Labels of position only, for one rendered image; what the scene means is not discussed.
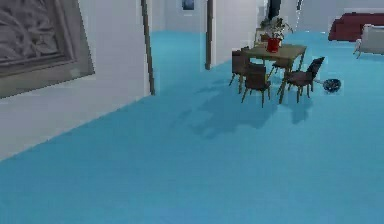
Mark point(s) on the dark brown wooden chair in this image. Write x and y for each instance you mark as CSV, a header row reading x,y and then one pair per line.
x,y
305,76
256,80
280,64
238,63

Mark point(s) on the pale wooden chair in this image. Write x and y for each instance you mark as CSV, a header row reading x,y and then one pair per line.
x,y
260,36

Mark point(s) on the house plant in red pot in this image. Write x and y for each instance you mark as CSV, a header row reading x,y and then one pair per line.
x,y
274,36

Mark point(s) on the wooden dining table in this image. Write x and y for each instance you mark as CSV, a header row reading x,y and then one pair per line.
x,y
286,51

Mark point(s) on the dark tall window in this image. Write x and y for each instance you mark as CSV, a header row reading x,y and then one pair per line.
x,y
274,8

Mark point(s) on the dark blue round floor object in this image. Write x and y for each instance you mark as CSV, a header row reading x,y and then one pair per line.
x,y
332,85

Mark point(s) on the dark red sofa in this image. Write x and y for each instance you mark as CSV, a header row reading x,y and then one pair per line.
x,y
350,26

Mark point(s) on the white armchair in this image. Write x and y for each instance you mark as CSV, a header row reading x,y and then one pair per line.
x,y
371,40

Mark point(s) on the blue framed wall picture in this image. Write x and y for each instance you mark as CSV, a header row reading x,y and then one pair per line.
x,y
188,4

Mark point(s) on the grey framed wall picture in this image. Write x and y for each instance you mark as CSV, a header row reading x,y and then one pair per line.
x,y
30,36

